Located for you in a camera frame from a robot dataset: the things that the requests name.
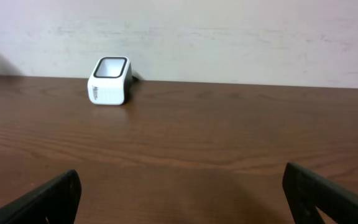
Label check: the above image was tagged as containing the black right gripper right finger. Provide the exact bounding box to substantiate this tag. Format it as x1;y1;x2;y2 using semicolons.
282;162;358;224

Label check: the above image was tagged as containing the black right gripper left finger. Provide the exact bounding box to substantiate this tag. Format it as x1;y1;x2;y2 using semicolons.
0;170;81;224

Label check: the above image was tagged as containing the white barcode scanner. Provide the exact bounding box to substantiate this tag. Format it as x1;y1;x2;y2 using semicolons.
87;56;133;105

